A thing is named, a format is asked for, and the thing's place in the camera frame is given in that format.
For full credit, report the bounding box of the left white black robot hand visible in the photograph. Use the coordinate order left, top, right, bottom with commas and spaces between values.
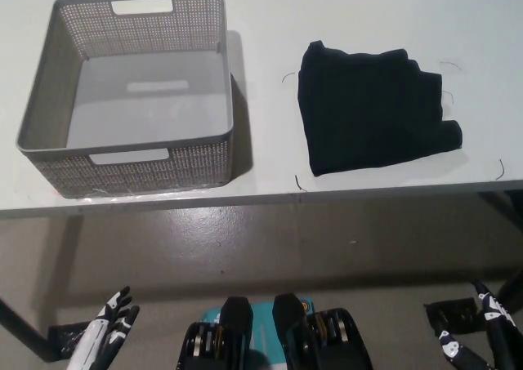
67, 286, 141, 370

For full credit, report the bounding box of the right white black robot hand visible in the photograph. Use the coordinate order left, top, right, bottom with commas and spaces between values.
436, 279, 523, 370

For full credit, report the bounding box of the black t-shirt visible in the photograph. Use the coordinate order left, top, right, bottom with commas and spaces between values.
297, 40, 463, 179

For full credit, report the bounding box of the black metal table leg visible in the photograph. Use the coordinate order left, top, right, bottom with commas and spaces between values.
0, 296, 54, 363

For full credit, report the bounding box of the grey perforated plastic basket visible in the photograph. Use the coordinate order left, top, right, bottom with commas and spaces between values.
15, 0, 236, 199

